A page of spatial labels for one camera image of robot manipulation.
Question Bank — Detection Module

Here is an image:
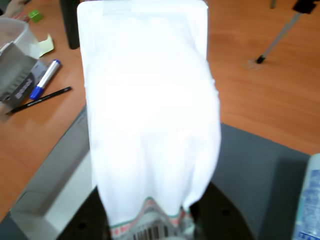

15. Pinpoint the clear tape piece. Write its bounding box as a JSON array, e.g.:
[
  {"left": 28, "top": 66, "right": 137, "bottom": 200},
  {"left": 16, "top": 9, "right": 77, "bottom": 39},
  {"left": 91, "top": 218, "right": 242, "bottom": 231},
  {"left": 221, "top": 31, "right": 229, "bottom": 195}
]
[{"left": 241, "top": 58, "right": 264, "bottom": 71}]

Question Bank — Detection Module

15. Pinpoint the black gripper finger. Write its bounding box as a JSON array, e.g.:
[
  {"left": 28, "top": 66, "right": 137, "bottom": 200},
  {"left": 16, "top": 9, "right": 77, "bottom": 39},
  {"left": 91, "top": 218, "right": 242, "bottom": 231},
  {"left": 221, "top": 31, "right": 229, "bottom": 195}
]
[
  {"left": 188, "top": 181, "right": 256, "bottom": 240},
  {"left": 57, "top": 186, "right": 113, "bottom": 240}
]

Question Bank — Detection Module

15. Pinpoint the white blue Milkis can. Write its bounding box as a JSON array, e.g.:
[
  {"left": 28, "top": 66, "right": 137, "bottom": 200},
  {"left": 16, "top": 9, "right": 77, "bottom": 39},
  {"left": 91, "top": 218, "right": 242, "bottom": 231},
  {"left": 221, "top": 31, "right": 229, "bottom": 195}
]
[{"left": 291, "top": 152, "right": 320, "bottom": 240}]

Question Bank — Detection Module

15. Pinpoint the yellow green sticky note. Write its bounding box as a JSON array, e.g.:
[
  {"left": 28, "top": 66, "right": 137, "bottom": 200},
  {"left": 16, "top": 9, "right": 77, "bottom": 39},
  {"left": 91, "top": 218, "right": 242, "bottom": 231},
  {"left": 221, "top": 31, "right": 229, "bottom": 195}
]
[{"left": 36, "top": 33, "right": 55, "bottom": 57}]

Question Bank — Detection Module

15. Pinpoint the tripod leg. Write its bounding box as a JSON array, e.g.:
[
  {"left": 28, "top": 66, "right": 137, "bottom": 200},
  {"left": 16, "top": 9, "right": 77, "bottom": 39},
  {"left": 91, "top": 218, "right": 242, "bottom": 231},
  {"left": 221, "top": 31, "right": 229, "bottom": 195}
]
[{"left": 255, "top": 0, "right": 318, "bottom": 65}]

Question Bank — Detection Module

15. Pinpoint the dark gray table mat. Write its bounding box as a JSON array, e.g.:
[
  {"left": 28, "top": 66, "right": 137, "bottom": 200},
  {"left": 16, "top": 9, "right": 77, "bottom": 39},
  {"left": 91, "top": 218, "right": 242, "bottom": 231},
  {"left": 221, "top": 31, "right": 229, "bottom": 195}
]
[{"left": 0, "top": 121, "right": 312, "bottom": 240}]

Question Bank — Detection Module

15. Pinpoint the blue capped silver marker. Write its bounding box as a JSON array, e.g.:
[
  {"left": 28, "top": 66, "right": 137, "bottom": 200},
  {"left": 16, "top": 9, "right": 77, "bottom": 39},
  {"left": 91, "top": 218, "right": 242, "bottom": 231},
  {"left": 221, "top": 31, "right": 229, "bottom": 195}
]
[{"left": 29, "top": 59, "right": 63, "bottom": 101}]

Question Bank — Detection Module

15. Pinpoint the white sandwich pouch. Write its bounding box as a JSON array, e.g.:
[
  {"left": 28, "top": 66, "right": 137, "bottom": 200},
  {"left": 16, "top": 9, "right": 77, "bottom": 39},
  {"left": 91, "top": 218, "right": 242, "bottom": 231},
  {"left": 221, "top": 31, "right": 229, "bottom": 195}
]
[{"left": 76, "top": 0, "right": 222, "bottom": 240}]

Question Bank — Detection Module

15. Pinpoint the small green cube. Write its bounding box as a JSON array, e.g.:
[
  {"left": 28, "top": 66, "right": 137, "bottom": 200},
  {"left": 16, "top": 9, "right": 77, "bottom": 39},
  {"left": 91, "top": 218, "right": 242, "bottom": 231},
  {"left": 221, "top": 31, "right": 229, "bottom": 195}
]
[{"left": 27, "top": 9, "right": 44, "bottom": 24}]

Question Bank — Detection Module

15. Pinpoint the clear plastic container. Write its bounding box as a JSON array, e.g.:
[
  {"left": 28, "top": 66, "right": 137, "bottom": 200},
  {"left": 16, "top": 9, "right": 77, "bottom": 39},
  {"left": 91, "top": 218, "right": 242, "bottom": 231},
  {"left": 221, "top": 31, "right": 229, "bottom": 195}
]
[{"left": 0, "top": 16, "right": 39, "bottom": 61}]

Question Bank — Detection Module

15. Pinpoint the black pencil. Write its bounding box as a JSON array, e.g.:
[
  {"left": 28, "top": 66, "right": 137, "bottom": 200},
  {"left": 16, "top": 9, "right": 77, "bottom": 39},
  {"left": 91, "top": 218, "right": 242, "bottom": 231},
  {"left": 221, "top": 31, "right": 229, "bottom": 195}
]
[{"left": 6, "top": 85, "right": 73, "bottom": 116}]

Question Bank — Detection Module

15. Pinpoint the light gray paper box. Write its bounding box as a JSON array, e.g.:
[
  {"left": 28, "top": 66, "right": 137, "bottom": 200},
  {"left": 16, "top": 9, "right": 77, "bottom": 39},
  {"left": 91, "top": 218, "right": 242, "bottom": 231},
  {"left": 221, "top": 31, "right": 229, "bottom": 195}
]
[{"left": 9, "top": 106, "right": 112, "bottom": 240}]

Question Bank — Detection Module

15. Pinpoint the gray black printed carton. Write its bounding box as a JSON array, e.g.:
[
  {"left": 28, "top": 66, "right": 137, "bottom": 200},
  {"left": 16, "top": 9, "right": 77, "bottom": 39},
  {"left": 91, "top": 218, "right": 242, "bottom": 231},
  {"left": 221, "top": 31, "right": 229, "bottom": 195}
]
[{"left": 0, "top": 41, "right": 49, "bottom": 106}]

